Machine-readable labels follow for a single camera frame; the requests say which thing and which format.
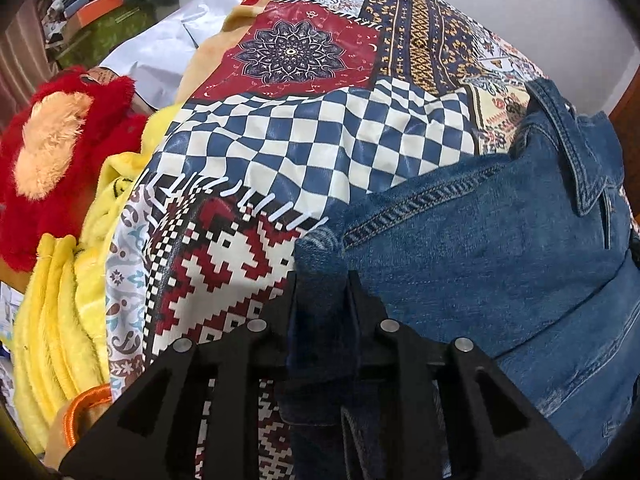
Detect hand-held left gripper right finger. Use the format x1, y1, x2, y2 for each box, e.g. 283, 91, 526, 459
345, 270, 586, 480

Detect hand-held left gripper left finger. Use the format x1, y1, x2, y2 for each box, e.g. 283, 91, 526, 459
59, 270, 301, 480

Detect striped red gold curtain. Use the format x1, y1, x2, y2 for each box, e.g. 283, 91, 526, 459
0, 0, 56, 126

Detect green patterned storage box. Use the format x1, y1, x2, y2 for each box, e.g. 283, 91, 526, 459
55, 2, 173, 68

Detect patchwork printed bedspread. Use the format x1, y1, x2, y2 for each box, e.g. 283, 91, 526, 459
102, 0, 640, 480

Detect yellow fleece blanket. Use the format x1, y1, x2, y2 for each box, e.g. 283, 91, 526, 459
12, 102, 181, 456

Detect scattered printed papers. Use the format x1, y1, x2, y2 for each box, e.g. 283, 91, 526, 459
0, 280, 21, 401

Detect white cloth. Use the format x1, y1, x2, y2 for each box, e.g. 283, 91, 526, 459
97, 0, 241, 111

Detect blue denim jacket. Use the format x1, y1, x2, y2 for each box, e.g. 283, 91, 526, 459
277, 77, 640, 480

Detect red plush toy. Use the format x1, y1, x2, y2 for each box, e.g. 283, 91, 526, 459
0, 65, 151, 273

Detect orange box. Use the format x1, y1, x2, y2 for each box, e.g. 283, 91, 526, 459
67, 0, 123, 28

